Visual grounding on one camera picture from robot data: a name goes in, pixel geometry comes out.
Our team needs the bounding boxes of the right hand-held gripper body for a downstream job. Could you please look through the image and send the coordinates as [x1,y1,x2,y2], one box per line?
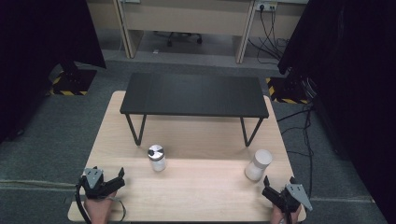
[278,182,314,214]

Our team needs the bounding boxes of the white power strip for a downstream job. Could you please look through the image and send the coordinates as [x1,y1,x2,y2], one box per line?
[254,1,278,13]

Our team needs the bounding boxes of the white plastic bottle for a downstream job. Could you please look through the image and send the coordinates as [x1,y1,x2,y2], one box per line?
[244,148,274,183]

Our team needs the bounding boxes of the black office chair base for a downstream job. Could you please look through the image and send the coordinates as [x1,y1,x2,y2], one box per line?
[153,31,204,49]

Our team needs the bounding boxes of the black curtain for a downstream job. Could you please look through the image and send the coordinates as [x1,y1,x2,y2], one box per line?
[276,0,396,224]
[0,0,107,145]

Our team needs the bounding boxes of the black floor cables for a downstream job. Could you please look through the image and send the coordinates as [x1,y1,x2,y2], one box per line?
[247,8,290,65]

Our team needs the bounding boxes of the white shaker bottle silver lid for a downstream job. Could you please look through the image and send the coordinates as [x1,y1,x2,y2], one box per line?
[147,144,167,173]

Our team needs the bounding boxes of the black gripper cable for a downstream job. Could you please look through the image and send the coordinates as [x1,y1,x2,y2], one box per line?
[74,182,93,224]

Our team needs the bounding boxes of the beige office desk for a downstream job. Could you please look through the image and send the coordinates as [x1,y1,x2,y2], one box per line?
[85,0,309,65]

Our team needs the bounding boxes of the grey wrist strap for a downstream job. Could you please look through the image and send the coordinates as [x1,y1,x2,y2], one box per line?
[107,195,128,222]

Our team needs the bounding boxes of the stand base with striped tape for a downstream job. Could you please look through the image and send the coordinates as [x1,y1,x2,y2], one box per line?
[45,62,98,97]
[264,72,312,105]

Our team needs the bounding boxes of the person's left hand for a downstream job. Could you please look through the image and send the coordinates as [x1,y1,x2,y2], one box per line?
[83,190,118,224]

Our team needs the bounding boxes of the black shelf riser metal legs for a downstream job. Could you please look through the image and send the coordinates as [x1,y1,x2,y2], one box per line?
[119,72,270,148]

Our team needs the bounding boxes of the person's right hand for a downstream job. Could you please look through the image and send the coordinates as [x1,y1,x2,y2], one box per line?
[269,203,303,224]

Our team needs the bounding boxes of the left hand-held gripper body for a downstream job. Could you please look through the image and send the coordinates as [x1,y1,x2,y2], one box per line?
[78,167,117,200]

